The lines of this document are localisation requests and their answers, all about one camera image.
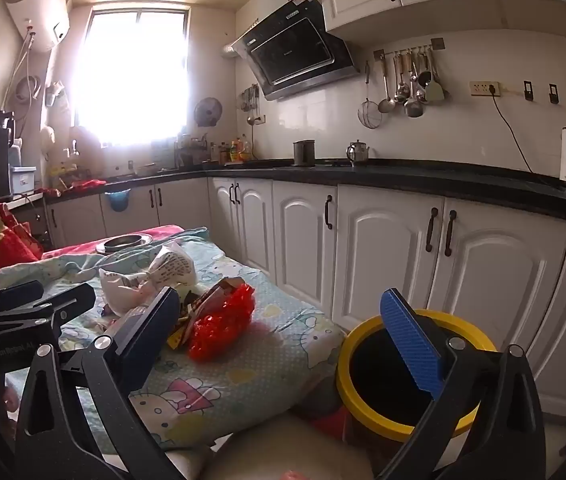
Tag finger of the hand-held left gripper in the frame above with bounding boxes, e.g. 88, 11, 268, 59
0, 283, 96, 328
0, 281, 44, 313

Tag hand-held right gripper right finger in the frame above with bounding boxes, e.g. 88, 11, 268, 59
375, 287, 548, 480

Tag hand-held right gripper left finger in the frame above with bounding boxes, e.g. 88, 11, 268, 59
13, 286, 198, 480

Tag green plush toy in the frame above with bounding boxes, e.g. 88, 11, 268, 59
99, 242, 198, 318

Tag dark snack wrapper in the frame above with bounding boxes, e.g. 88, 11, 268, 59
168, 277, 236, 351

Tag red plastic bag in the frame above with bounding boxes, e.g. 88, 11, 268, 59
188, 282, 256, 363

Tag yellow-rimmed black bin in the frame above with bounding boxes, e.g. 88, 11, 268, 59
337, 308, 501, 480

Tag steel bowl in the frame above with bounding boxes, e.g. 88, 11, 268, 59
95, 234, 154, 255

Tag white base cabinets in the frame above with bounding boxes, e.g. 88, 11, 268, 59
43, 177, 566, 421

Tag blue hanging plastic bin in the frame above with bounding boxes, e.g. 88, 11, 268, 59
104, 187, 131, 213

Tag pale blue plastic box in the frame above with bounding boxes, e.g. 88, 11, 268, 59
9, 165, 37, 195

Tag red rag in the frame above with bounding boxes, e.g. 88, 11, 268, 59
43, 178, 108, 196

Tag cartoon cat printed blanket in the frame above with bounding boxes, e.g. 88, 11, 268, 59
0, 227, 346, 453

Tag dish rack with kitchenware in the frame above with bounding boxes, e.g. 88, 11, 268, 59
175, 132, 211, 168

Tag group of condiment bottles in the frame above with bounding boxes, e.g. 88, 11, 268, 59
210, 135, 254, 165

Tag steel teapot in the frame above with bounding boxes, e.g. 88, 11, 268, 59
346, 140, 371, 165

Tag dark cylindrical canister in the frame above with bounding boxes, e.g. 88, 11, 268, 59
293, 140, 316, 167

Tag kitchen window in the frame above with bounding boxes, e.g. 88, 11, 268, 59
70, 5, 188, 148

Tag small hanging utensils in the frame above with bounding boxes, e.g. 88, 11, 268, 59
240, 85, 261, 126

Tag row of hanging kitchen utensils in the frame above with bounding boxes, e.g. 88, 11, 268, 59
378, 50, 448, 118

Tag white water heater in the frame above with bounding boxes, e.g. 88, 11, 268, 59
5, 0, 71, 53

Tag black range hood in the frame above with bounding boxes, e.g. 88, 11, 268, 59
233, 0, 361, 102

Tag small wall fan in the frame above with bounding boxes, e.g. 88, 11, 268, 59
194, 97, 224, 127

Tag water heater hose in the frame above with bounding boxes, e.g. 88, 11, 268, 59
5, 32, 41, 111

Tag wire mesh strainer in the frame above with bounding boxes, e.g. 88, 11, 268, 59
359, 60, 384, 130

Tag black kettle power cable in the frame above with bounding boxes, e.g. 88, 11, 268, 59
490, 91, 564, 181

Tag utensil wall rail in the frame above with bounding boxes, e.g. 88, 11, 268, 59
374, 37, 446, 61

